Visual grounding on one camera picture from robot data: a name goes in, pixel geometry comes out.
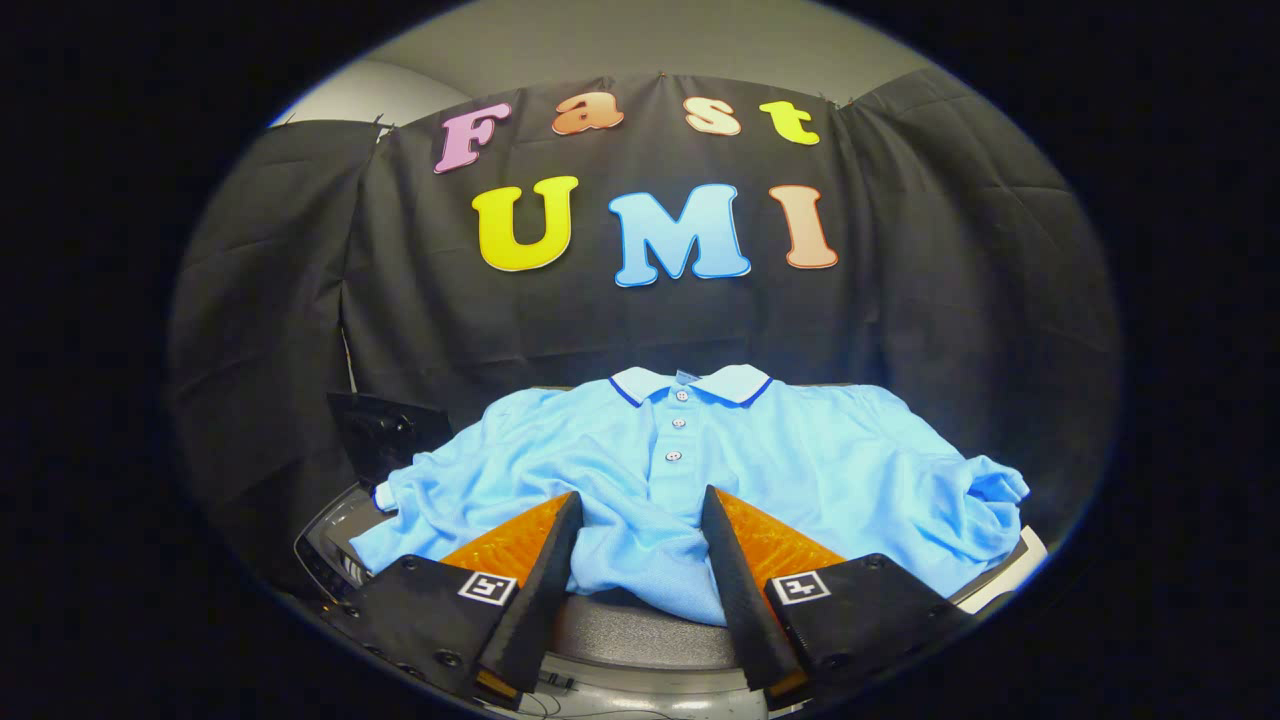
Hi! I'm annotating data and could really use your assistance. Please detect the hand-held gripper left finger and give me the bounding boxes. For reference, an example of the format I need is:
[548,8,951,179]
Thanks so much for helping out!
[325,490,584,709]

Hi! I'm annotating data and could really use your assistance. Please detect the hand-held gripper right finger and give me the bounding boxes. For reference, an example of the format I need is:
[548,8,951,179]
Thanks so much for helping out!
[700,485,976,701]

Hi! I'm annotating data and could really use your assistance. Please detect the light blue polo shirt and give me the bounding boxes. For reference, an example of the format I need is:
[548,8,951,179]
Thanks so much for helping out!
[350,364,1031,627]

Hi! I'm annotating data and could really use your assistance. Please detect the grey washing machine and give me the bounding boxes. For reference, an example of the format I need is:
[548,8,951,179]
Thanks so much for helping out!
[293,480,401,606]

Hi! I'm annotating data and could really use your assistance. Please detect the dark washing machine lid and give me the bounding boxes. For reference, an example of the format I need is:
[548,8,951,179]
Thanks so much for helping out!
[327,392,456,491]

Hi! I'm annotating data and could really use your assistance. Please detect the beige cabinet with dark top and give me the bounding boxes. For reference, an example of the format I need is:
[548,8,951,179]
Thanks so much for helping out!
[535,545,1026,719]

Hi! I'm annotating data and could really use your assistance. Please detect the white flat board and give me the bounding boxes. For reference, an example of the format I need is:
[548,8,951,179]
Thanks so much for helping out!
[950,525,1049,613]

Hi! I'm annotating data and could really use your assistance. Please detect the black backdrop cloth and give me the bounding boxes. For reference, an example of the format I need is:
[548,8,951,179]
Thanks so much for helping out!
[168,72,1121,601]

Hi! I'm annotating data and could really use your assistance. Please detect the black floor cables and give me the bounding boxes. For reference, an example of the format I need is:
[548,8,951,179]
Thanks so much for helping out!
[520,672,681,719]

